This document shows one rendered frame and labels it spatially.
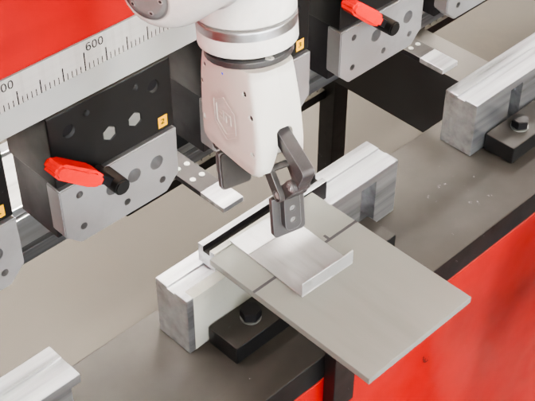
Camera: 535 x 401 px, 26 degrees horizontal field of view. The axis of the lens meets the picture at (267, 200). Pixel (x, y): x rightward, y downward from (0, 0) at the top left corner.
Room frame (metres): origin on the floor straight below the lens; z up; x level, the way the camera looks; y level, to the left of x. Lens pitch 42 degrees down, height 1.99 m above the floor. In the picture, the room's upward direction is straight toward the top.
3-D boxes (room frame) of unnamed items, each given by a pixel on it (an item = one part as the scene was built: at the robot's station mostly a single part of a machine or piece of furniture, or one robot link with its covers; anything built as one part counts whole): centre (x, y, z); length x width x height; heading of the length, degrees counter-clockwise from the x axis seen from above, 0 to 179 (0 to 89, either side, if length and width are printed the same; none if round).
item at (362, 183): (1.13, -0.02, 0.92); 0.39 x 0.06 x 0.10; 134
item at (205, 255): (1.10, 0.00, 0.99); 0.20 x 0.03 x 0.03; 134
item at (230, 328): (1.07, -0.05, 0.89); 0.30 x 0.05 x 0.03; 134
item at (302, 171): (0.75, -0.01, 1.39); 0.08 x 0.01 x 0.06; 31
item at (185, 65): (1.07, 0.03, 1.26); 0.15 x 0.09 x 0.17; 134
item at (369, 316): (0.98, -0.09, 1.00); 0.26 x 0.18 x 0.01; 44
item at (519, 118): (1.40, -0.38, 0.91); 0.03 x 0.03 x 0.02
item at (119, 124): (0.93, 0.18, 1.26); 0.15 x 0.09 x 0.17; 134
